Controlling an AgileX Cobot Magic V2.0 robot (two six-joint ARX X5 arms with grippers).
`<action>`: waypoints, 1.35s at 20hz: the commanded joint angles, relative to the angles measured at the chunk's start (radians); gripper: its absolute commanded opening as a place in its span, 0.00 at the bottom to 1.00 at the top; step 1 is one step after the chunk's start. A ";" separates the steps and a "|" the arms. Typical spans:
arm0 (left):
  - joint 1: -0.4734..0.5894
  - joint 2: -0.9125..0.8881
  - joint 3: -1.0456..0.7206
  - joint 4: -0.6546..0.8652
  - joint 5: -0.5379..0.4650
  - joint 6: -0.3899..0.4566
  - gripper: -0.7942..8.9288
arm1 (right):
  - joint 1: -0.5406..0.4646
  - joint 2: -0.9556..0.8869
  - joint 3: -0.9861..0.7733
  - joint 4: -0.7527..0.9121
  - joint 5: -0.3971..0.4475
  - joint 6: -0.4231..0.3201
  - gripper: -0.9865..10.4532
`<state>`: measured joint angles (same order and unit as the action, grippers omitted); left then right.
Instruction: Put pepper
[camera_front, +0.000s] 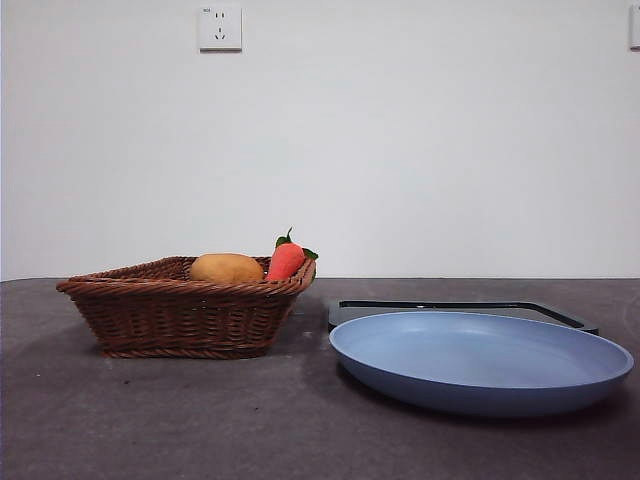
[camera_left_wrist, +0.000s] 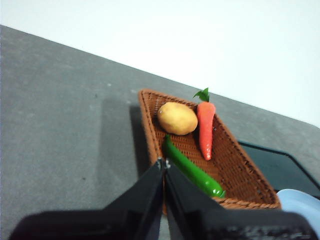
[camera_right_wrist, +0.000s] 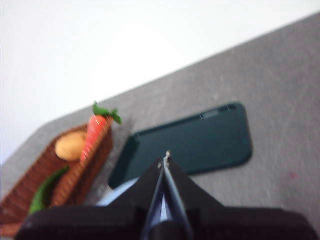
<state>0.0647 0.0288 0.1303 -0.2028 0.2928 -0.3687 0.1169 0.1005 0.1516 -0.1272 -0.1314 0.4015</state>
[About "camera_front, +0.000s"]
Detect brown wicker basket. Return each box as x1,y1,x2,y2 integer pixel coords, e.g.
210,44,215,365
55,255,317,360

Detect blue round plate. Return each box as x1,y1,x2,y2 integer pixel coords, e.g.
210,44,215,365
328,310,635,419

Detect orange carrot with green leaves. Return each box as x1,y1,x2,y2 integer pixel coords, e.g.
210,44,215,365
264,227,320,282

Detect black flat tray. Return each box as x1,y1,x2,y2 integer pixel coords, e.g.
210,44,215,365
327,299,600,338

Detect yellow-brown potato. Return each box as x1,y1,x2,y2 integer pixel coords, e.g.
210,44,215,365
189,252,265,283

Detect white wall socket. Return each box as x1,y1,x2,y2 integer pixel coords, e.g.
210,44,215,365
199,5,243,53

